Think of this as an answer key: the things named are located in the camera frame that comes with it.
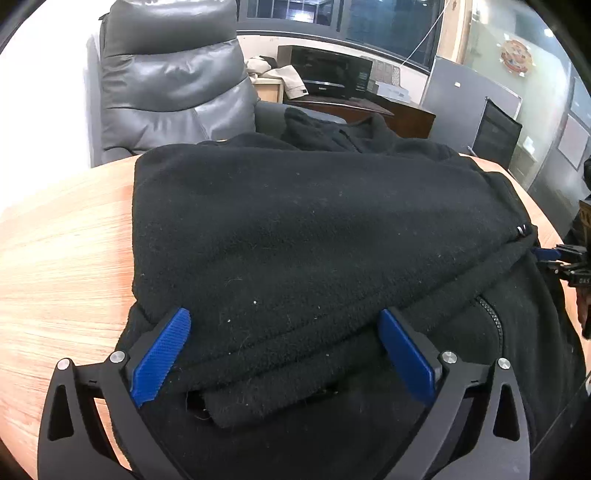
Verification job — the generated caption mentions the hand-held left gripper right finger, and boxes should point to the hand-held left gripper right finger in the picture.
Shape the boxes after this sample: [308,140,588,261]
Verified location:
[378,307,532,480]

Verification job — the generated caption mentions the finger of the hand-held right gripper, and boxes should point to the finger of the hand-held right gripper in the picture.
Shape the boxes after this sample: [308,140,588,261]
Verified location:
[531,244,578,276]

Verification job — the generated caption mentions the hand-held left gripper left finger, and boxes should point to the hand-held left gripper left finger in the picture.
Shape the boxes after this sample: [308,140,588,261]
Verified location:
[36,307,192,480]

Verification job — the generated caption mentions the black fleece jacket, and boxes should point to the black fleece jacket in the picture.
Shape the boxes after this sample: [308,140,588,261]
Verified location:
[112,108,587,480]

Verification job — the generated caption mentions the black mesh chair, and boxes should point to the black mesh chair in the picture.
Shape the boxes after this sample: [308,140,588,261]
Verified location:
[467,97,523,171]

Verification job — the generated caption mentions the grey partition panel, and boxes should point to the grey partition panel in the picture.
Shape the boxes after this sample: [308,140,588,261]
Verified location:
[419,55,522,160]

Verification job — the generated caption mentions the dark wooden desk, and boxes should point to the dark wooden desk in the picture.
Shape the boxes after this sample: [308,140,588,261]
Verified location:
[283,92,437,140]

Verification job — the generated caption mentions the white boxes on desk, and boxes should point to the white boxes on desk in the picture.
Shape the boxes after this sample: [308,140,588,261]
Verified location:
[367,60,411,103]

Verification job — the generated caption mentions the grey leather office chair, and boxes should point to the grey leather office chair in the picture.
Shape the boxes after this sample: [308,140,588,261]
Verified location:
[88,0,259,166]

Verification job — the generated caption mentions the light wooden cabinet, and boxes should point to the light wooden cabinet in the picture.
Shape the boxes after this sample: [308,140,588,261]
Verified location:
[252,76,284,103]

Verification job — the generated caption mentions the black microwave oven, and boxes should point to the black microwave oven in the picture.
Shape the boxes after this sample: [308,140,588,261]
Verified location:
[277,45,374,101]

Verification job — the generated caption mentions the beige cloth pile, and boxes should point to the beige cloth pile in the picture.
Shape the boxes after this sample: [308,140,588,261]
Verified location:
[245,55,308,99]

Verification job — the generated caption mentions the whiteboard on wall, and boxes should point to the whiteboard on wall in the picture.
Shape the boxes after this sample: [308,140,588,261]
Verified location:
[556,113,586,171]

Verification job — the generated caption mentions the round wall decoration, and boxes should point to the round wall decoration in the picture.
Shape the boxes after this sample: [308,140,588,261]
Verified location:
[499,39,536,75]

